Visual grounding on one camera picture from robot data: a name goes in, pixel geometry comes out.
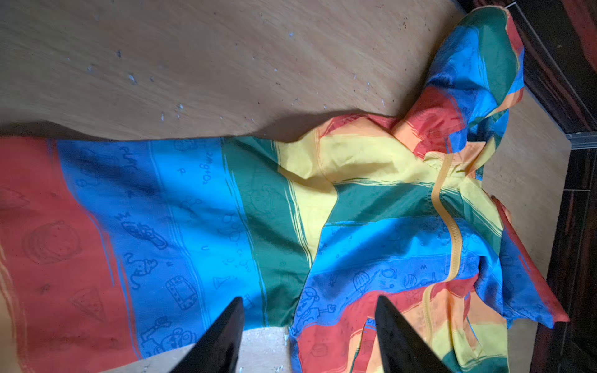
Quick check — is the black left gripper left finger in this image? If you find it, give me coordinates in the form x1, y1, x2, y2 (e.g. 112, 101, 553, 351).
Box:
170, 297, 245, 373

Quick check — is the aluminium corner post right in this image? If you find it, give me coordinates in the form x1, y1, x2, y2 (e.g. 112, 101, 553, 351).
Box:
565, 131, 597, 150

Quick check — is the rainbow striped hooded jacket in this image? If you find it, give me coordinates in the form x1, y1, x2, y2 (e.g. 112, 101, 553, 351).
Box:
1, 6, 569, 372

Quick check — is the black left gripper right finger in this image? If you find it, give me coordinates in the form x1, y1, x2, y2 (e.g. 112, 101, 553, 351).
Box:
375, 295, 450, 373

